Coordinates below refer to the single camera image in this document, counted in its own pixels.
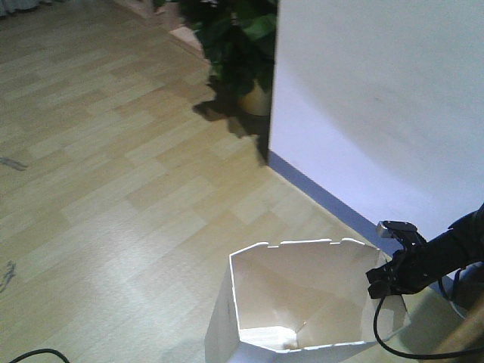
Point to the white plastic trash bin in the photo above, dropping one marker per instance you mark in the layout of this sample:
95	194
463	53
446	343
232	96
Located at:
300	301

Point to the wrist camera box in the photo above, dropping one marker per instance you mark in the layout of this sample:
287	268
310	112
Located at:
388	229

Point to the green potted plant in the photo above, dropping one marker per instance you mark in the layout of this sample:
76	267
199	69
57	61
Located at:
238	39

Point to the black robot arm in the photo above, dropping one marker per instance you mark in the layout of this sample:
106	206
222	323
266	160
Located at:
419	262

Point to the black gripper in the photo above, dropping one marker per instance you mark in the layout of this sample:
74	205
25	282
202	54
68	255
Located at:
390	278

